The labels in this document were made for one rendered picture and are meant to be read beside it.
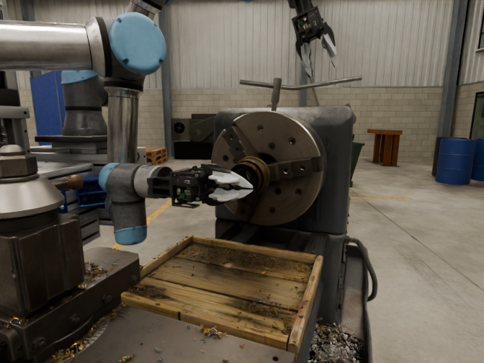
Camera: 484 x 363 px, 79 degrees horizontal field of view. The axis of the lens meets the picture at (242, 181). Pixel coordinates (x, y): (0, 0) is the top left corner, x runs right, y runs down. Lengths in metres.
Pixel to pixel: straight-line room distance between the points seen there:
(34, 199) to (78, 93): 0.85
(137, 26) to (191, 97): 10.51
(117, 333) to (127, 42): 0.52
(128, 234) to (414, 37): 11.96
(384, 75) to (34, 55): 11.42
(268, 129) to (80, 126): 0.66
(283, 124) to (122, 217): 0.45
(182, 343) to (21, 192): 0.22
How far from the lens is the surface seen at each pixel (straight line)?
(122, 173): 0.70
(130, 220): 0.73
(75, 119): 1.16
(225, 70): 11.13
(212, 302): 0.58
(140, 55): 0.68
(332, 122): 0.90
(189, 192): 0.60
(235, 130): 0.77
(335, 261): 1.00
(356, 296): 1.31
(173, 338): 0.38
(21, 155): 0.35
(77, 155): 1.16
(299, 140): 0.76
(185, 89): 11.25
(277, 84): 0.81
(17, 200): 0.34
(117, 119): 0.82
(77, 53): 0.69
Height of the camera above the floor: 1.21
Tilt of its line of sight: 11 degrees down
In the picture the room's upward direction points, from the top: straight up
